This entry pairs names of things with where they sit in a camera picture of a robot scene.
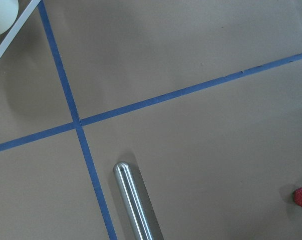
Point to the white cup rack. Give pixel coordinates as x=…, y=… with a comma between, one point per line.
x=17, y=25

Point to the steel muddler black tip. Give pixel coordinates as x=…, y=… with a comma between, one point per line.
x=132, y=201

